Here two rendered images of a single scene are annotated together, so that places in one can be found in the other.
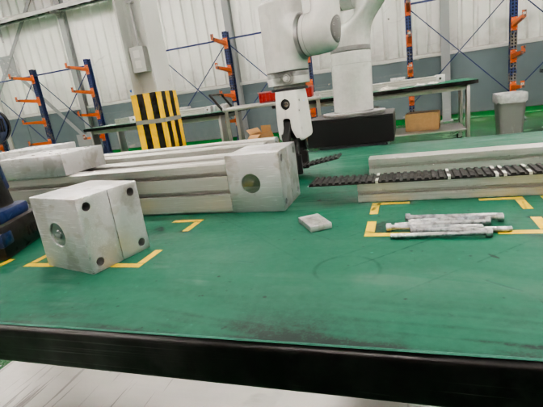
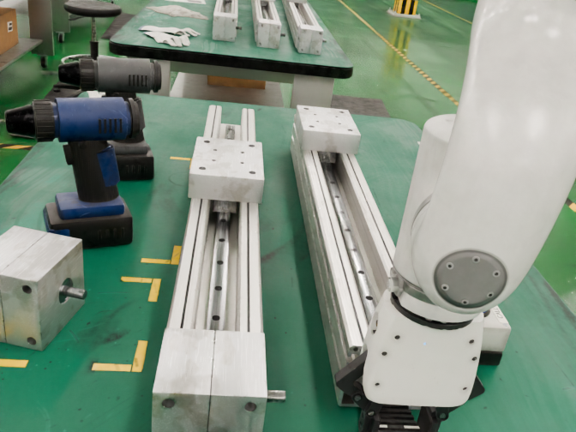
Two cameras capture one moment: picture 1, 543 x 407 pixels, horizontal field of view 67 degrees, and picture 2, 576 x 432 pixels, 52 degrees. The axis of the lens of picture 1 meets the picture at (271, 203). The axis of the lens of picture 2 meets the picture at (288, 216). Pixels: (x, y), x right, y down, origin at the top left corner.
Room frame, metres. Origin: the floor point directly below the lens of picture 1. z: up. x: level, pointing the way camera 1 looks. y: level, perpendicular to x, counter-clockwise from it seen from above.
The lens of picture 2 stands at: (0.53, -0.40, 1.25)
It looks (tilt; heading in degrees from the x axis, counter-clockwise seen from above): 27 degrees down; 63
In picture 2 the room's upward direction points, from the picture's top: 8 degrees clockwise
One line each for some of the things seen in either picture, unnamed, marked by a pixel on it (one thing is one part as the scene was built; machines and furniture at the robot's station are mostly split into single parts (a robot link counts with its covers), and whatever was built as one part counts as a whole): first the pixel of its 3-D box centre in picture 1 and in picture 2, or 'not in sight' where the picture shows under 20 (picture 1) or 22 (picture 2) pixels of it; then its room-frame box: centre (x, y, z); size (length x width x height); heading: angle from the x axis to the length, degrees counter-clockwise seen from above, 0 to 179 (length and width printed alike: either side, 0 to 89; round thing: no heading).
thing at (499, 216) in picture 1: (454, 219); not in sight; (0.47, -0.22, 0.78); 0.11 x 0.01 x 0.01; 71
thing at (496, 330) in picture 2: not in sight; (459, 324); (1.03, 0.05, 0.81); 0.10 x 0.08 x 0.06; 160
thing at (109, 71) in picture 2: not in sight; (103, 118); (0.68, 0.66, 0.89); 0.20 x 0.08 x 0.22; 176
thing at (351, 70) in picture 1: (351, 84); not in sight; (1.30, -0.30, 0.95); 0.19 x 0.19 x 0.18
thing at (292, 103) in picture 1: (292, 111); (421, 340); (0.85, -0.07, 0.92); 0.10 x 0.07 x 0.11; 160
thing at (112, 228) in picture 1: (99, 220); (37, 288); (0.54, 0.23, 0.83); 0.11 x 0.10 x 0.10; 146
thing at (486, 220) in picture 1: (441, 223); not in sight; (0.46, -0.20, 0.78); 0.11 x 0.01 x 0.01; 71
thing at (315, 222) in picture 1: (314, 222); not in sight; (0.53, -0.05, 0.78); 0.05 x 0.03 x 0.01; 13
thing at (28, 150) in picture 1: (39, 160); (325, 135); (1.10, 0.59, 0.87); 0.16 x 0.11 x 0.07; 70
